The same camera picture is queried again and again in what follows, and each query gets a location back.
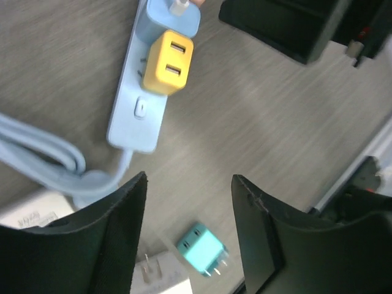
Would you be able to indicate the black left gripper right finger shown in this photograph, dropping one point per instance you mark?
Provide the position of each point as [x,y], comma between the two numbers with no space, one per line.
[285,250]

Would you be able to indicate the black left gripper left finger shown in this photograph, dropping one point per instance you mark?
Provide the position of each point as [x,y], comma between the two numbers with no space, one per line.
[90,251]

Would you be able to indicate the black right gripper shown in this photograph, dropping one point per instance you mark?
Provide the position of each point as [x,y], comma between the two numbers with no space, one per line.
[302,29]

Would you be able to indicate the white cube socket plain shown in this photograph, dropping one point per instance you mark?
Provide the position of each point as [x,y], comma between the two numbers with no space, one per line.
[157,270]

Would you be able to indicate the teal plug adapter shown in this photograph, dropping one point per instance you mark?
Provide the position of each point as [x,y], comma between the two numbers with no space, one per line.
[203,250]

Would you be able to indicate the light blue power strip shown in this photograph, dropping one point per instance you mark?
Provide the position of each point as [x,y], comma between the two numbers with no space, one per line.
[137,114]

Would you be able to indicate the pink plug adapter on strip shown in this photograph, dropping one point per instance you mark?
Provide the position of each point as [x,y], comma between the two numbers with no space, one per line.
[198,3]

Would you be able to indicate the yellow plug adapter on strip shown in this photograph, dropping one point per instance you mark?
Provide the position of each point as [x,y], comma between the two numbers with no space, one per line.
[168,63]

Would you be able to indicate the light blue plug adapter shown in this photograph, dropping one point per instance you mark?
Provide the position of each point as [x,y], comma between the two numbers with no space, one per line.
[155,18]

